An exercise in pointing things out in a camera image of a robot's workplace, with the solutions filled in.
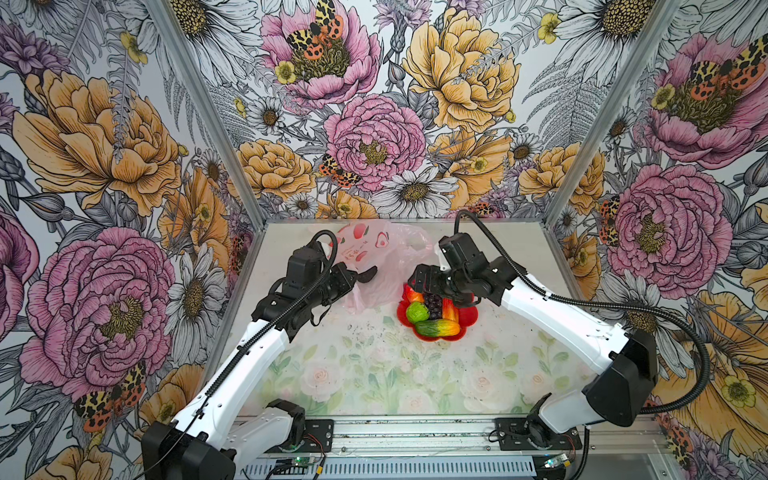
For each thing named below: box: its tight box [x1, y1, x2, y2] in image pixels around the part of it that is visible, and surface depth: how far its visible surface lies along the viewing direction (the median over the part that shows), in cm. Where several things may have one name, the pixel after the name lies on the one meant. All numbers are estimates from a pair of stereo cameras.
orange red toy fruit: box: [442, 298, 460, 323], surface depth 93 cm
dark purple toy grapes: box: [424, 293, 442, 320], surface depth 95 cm
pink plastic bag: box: [329, 221, 432, 314], surface depth 97 cm
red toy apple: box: [402, 283, 425, 304], surface depth 96 cm
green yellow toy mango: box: [415, 319, 461, 337], surface depth 88 cm
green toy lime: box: [406, 301, 430, 323], surface depth 92 cm
